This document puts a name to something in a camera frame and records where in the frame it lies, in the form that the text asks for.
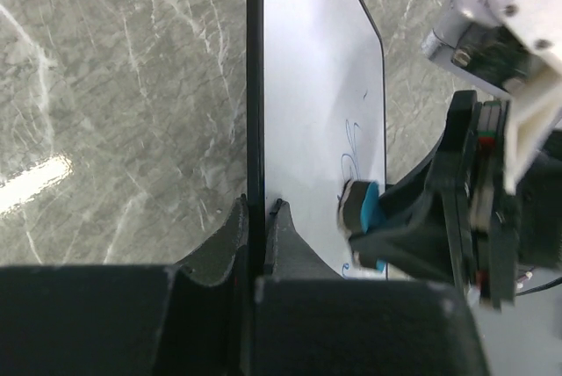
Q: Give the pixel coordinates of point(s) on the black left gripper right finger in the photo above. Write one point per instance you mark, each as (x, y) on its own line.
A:
(310, 321)

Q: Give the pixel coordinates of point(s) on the white whiteboard black frame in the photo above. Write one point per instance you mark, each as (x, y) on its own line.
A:
(315, 117)

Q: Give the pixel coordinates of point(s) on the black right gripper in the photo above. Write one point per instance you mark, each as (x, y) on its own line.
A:
(452, 220)

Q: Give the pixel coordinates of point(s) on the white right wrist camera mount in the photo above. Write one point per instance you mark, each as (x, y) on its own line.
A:
(510, 49)

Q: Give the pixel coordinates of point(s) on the blue bone-shaped whiteboard eraser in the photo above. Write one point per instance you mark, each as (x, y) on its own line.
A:
(358, 212)

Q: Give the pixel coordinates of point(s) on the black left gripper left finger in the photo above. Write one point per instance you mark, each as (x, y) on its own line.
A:
(136, 319)

